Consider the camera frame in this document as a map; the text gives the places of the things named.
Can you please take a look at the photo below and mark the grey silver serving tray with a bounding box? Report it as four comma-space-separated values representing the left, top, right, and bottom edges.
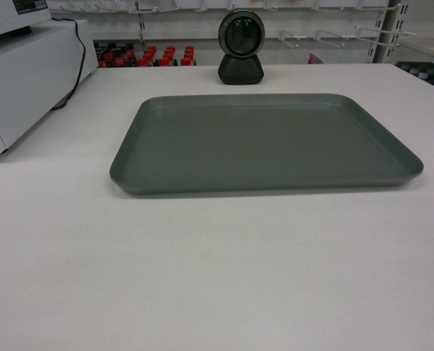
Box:
110, 94, 424, 195

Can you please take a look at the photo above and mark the white cash register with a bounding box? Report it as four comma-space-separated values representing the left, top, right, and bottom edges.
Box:
0, 1, 97, 154

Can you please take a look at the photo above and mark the black barcode scanner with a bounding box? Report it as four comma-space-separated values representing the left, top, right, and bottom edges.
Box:
218, 9, 265, 85

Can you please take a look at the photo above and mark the red capped bottles group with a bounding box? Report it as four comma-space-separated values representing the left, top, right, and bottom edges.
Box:
94, 42, 197, 68

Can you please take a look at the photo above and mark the white checkout counter top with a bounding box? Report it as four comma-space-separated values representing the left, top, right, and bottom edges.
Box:
0, 64, 434, 350

